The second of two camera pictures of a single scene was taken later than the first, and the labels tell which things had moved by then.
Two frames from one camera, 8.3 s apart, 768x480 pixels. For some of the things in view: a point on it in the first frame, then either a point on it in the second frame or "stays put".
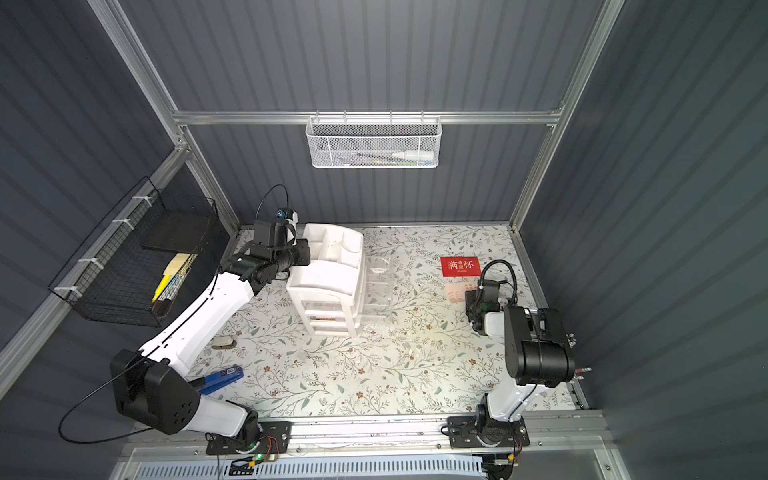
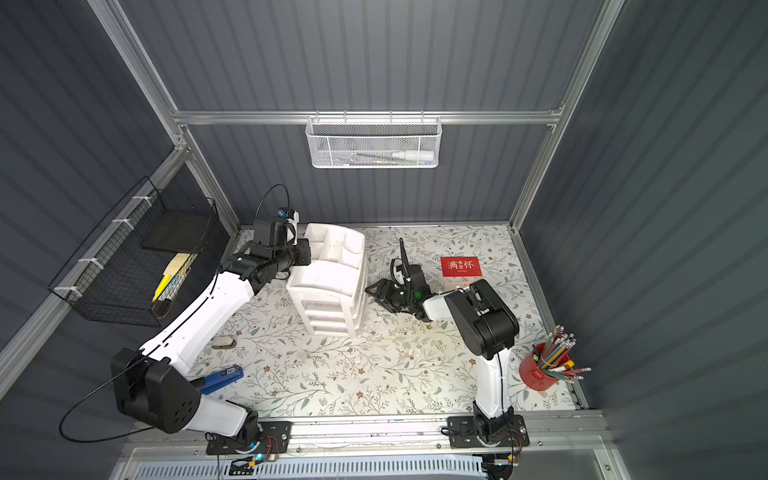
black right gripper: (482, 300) → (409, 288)
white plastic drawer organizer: (329, 290) stays put
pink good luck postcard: (455, 288) stays put
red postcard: (460, 266) stays put
